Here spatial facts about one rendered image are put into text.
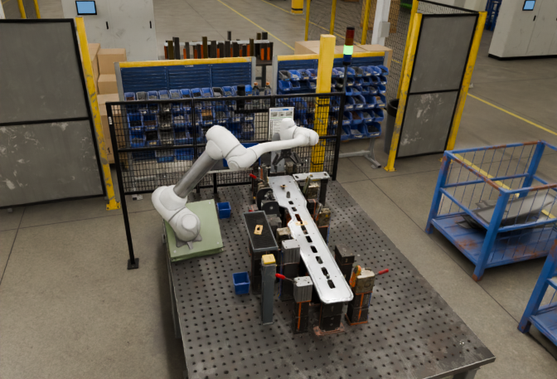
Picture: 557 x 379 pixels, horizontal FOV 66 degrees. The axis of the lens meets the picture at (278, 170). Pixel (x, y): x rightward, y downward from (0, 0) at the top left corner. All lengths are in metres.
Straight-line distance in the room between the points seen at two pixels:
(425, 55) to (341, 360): 3.94
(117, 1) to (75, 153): 4.90
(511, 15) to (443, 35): 7.71
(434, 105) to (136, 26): 5.91
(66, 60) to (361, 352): 3.47
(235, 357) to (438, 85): 4.35
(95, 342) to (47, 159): 2.01
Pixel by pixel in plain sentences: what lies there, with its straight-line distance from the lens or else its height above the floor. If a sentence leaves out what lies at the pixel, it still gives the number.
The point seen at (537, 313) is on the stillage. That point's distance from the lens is 4.06.
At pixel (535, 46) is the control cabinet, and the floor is 0.37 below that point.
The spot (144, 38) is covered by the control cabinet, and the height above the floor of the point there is 0.84.
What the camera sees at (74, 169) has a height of 0.50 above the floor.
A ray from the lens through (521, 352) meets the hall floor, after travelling 3.95.
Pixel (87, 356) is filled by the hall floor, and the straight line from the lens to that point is 3.59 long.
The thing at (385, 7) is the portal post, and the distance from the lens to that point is 7.47.
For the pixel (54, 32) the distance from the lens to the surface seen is 4.43.
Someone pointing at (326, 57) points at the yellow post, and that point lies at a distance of 3.60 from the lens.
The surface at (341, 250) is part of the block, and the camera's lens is 2.65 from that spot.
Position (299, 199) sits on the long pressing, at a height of 1.00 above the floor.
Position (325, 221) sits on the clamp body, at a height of 0.97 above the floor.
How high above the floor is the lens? 2.65
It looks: 28 degrees down
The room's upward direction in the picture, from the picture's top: 2 degrees clockwise
